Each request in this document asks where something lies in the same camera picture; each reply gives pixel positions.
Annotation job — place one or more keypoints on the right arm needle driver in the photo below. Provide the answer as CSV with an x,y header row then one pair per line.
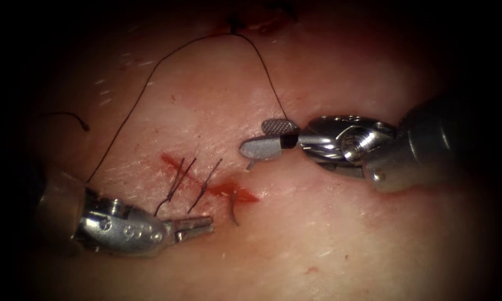
x,y
330,142

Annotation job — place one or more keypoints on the curved steel needle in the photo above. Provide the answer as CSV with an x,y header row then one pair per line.
x,y
233,211

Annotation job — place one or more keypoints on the left arm needle driver jaw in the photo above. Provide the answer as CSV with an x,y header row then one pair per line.
x,y
194,234
194,223

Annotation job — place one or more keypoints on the black thread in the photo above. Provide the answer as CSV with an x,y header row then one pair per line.
x,y
150,76

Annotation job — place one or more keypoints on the dark right arm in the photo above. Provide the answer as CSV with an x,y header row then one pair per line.
x,y
422,146

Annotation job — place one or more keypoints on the right arm needle driver jaw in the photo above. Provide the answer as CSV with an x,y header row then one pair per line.
x,y
261,148
280,126

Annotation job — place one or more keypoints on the black stitching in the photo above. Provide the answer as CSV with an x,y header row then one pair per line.
x,y
176,184

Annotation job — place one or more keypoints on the tissue pad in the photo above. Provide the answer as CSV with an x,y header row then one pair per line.
x,y
318,234

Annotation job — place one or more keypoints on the dark left arm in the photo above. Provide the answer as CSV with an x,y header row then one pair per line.
x,y
60,209

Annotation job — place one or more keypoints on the left arm needle driver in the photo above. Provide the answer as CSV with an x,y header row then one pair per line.
x,y
121,230

